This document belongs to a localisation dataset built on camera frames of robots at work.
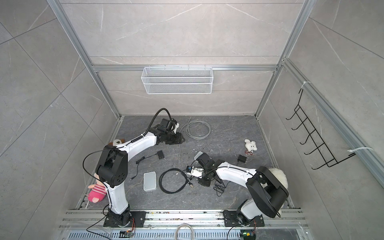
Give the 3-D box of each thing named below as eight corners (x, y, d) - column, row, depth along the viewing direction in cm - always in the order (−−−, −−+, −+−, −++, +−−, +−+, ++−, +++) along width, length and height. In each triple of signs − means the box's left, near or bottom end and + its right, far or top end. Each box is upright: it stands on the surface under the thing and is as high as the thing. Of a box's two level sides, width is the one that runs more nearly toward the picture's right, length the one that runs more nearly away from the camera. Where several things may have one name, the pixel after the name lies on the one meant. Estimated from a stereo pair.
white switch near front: (144, 191, 84) (143, 190, 82) (144, 174, 91) (143, 173, 89) (156, 188, 85) (155, 187, 83) (155, 172, 91) (155, 170, 90)
